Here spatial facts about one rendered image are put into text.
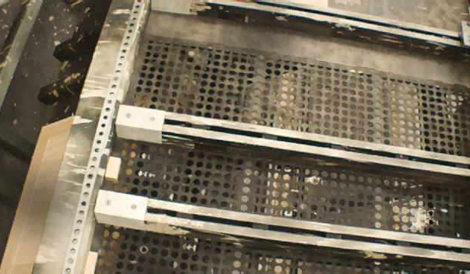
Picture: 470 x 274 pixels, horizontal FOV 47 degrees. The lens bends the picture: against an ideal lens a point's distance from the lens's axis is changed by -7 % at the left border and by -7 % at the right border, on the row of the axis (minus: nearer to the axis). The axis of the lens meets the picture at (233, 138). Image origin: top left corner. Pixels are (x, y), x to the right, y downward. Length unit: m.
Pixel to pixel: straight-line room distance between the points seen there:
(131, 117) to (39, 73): 1.16
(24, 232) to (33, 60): 0.92
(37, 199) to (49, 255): 0.63
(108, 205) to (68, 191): 0.12
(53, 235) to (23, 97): 1.20
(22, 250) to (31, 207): 0.16
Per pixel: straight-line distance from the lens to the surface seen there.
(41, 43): 2.69
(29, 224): 2.00
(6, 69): 2.30
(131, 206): 1.41
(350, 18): 1.85
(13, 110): 2.49
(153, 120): 1.52
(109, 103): 1.58
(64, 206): 1.46
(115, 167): 1.52
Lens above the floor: 1.96
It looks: 32 degrees down
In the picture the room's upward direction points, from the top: 76 degrees clockwise
